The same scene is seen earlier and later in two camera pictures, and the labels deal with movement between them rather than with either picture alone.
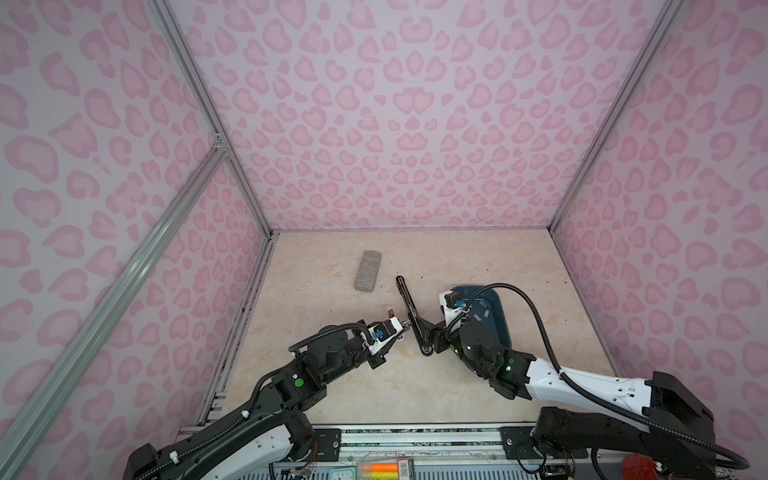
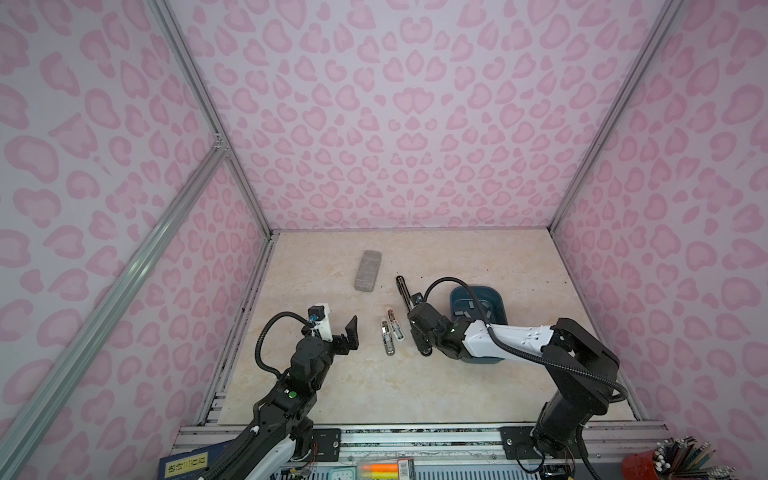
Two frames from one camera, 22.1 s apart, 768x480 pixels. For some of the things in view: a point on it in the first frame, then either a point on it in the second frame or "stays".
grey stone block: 368,270 stays
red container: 638,467 stays
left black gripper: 378,360 -> 342,347
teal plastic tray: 486,306 stays
